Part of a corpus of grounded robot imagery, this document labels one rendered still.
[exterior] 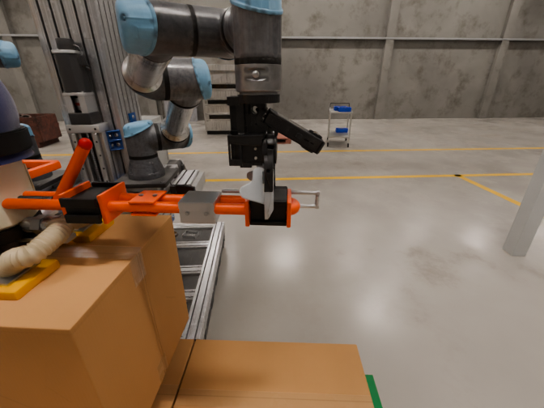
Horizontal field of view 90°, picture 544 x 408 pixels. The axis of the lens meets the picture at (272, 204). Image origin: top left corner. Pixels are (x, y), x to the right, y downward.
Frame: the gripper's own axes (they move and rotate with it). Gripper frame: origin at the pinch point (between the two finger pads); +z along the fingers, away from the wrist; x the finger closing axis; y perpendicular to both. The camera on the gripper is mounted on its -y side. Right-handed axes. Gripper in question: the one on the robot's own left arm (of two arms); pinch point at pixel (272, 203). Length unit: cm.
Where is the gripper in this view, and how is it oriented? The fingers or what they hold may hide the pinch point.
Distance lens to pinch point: 53.4
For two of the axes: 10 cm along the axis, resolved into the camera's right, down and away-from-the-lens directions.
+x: -0.5, 4.1, -9.1
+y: -10.0, -0.2, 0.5
